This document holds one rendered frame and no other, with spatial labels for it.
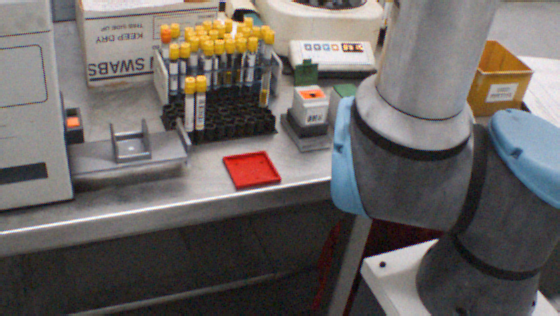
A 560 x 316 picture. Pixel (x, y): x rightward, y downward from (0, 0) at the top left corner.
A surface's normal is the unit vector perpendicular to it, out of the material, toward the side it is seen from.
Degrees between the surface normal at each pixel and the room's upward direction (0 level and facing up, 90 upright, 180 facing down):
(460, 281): 72
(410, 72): 95
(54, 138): 90
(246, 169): 0
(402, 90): 95
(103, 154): 0
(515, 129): 7
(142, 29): 93
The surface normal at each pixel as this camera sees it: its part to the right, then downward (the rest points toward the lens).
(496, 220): -0.19, 0.62
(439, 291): -0.82, -0.06
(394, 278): 0.10, -0.79
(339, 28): 0.21, 0.62
